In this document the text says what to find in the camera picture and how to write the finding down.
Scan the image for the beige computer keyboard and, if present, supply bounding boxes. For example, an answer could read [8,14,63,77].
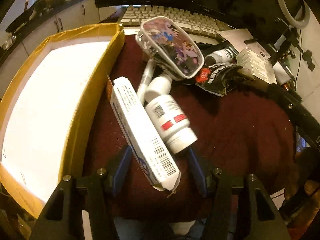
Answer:
[120,5,232,37]

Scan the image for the white pill bottle red label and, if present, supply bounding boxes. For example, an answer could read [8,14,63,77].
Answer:
[145,94,197,154]

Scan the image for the black snack packet red crab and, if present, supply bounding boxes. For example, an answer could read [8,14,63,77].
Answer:
[183,62,242,97]

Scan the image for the long white toothpaste box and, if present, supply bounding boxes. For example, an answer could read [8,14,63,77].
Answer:
[110,76,181,192]

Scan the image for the white medicine box printed text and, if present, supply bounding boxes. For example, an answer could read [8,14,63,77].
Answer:
[236,48,277,84]

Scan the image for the white bottle green leaf label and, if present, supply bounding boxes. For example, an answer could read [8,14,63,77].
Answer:
[204,48,234,66]

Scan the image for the white ring light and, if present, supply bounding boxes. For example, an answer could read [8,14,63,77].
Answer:
[277,0,310,29]

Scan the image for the white notebook booklet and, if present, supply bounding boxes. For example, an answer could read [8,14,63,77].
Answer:
[217,29,271,60]

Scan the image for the white tube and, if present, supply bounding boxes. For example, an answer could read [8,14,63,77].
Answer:
[137,58,155,104]

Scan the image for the cartoon print pencil pouch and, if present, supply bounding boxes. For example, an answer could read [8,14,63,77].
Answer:
[135,16,204,81]

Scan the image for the black frying pan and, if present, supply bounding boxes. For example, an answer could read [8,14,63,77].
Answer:
[5,3,36,34]

